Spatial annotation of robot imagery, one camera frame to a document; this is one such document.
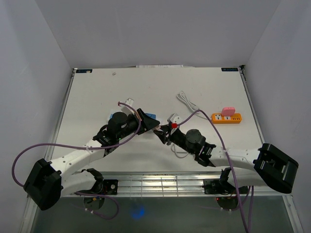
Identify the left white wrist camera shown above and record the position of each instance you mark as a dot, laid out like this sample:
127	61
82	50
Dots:
125	106

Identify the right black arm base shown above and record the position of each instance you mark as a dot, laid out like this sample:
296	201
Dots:
214	186

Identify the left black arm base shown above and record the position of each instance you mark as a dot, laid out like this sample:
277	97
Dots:
104	187

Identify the white multicolour power strip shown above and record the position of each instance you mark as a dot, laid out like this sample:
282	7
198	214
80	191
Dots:
109	116

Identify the orange power strip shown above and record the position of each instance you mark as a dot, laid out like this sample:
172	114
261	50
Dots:
217	118

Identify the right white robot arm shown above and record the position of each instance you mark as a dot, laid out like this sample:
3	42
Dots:
266	166

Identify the pink plug adapter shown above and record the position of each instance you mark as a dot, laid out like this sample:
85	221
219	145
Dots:
228	111

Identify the aluminium rail frame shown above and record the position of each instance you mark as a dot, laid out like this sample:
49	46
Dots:
159	185

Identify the right blue corner label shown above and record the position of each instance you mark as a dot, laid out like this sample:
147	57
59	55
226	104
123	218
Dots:
229	69

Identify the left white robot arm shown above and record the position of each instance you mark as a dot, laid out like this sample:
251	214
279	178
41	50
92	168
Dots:
48	181

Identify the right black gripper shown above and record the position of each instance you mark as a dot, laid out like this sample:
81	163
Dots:
163	135

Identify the blue corner label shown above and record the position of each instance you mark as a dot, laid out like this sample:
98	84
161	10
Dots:
84	71
229	69

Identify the blue cube socket adapter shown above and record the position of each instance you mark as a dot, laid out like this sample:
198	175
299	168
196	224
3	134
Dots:
153	116

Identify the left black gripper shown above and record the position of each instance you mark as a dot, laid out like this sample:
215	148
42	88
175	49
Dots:
146	124

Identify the left blue corner label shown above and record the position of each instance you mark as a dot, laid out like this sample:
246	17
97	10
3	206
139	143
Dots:
84	71

